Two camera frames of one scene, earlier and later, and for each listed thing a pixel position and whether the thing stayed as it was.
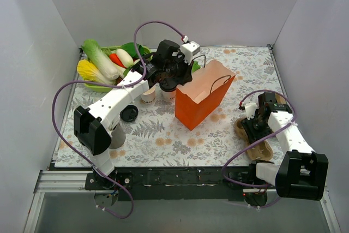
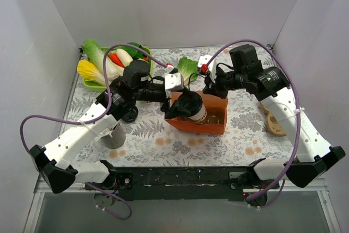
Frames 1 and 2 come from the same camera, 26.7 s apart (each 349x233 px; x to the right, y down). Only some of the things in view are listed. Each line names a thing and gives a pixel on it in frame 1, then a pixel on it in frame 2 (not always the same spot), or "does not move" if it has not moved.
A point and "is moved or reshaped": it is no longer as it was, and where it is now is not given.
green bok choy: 130,47 does not move
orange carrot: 115,58 does not move
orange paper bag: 197,100 is moved or reshaped
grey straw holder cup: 118,137 does not move
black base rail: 187,183 does not move
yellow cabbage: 88,72 does not move
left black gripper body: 179,75 to 169,102
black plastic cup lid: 168,84 is moved or reshaped
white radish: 125,58 does not move
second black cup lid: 129,113 does not move
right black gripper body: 252,130 to 214,86
